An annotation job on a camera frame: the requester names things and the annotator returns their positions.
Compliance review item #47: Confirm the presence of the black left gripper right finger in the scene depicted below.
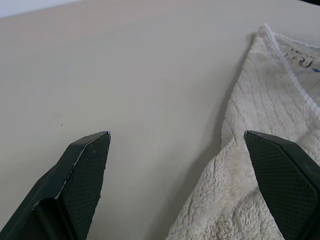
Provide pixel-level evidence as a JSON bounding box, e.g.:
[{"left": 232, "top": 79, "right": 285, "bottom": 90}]
[{"left": 243, "top": 129, "right": 320, "bottom": 240}]

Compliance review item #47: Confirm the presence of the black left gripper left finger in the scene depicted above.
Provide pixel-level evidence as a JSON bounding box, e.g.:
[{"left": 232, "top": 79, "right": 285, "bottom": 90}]
[{"left": 0, "top": 130, "right": 112, "bottom": 240}]

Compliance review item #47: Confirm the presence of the white fluffy towel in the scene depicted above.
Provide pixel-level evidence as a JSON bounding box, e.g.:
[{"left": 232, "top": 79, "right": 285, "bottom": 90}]
[{"left": 164, "top": 22, "right": 320, "bottom": 240}]

